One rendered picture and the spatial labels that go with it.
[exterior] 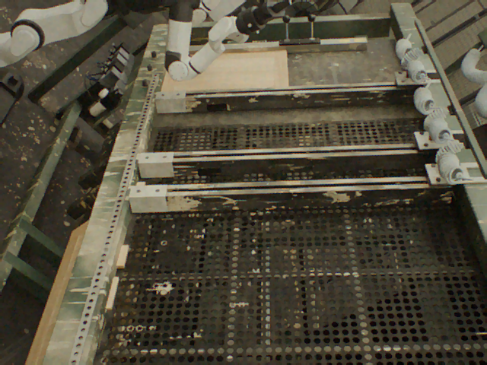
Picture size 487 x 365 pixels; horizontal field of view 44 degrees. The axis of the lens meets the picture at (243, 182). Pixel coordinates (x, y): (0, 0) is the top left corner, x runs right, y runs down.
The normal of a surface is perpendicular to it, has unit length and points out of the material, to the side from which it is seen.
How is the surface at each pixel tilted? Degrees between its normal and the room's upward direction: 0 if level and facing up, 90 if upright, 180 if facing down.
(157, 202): 90
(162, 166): 90
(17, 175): 0
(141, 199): 90
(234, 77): 55
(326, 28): 90
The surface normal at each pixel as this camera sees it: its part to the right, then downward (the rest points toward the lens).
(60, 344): -0.07, -0.77
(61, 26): -0.03, 0.63
